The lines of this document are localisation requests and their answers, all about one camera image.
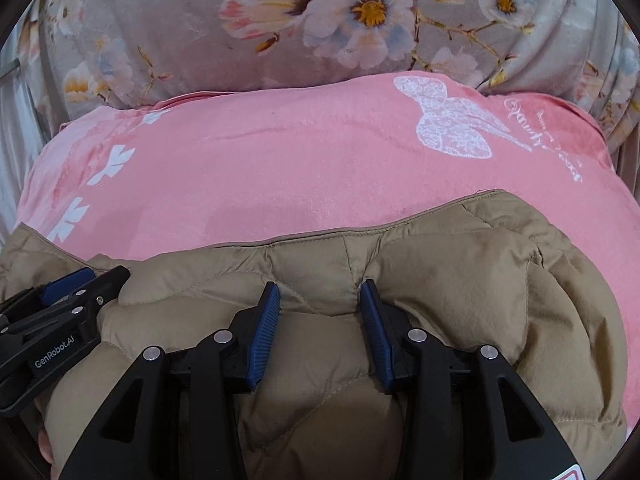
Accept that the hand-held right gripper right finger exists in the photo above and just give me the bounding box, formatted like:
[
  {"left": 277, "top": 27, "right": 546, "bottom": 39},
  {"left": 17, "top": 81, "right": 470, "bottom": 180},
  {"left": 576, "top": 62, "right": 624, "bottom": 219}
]
[{"left": 359, "top": 280, "right": 576, "bottom": 480}]

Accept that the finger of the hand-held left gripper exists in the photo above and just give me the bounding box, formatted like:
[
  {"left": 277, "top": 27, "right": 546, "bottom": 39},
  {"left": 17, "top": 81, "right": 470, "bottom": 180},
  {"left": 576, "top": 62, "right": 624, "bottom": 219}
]
[
  {"left": 0, "top": 265, "right": 132, "bottom": 356},
  {"left": 0, "top": 267, "right": 97, "bottom": 323}
]

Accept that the pink printed blanket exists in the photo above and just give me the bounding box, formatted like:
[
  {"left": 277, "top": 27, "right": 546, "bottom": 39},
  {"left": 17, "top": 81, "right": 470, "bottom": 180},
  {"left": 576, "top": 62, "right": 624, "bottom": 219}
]
[{"left": 15, "top": 72, "right": 621, "bottom": 281}]

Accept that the tan quilted jacket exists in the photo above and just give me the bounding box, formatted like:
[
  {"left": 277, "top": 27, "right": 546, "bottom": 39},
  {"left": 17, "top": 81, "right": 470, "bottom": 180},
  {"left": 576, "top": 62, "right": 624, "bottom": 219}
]
[{"left": 0, "top": 188, "right": 628, "bottom": 480}]

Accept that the grey floral blanket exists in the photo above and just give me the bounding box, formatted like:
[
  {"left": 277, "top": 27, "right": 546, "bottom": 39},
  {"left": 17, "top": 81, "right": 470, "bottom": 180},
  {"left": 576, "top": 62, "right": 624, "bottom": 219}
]
[{"left": 17, "top": 0, "right": 640, "bottom": 141}]

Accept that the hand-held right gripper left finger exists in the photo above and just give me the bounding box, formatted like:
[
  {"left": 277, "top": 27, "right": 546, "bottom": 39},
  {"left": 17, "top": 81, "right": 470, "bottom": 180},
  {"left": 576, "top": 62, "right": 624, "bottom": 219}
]
[{"left": 50, "top": 281, "right": 281, "bottom": 480}]

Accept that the person's left hand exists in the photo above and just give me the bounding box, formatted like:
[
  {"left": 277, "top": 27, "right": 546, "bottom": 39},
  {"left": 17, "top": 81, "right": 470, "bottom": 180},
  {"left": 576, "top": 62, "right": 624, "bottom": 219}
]
[{"left": 35, "top": 395, "right": 68, "bottom": 467}]

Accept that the silver satin curtain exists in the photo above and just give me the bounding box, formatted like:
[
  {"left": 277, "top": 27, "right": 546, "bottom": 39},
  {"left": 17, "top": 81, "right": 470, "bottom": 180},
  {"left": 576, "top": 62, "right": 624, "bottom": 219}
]
[{"left": 0, "top": 55, "right": 48, "bottom": 233}]

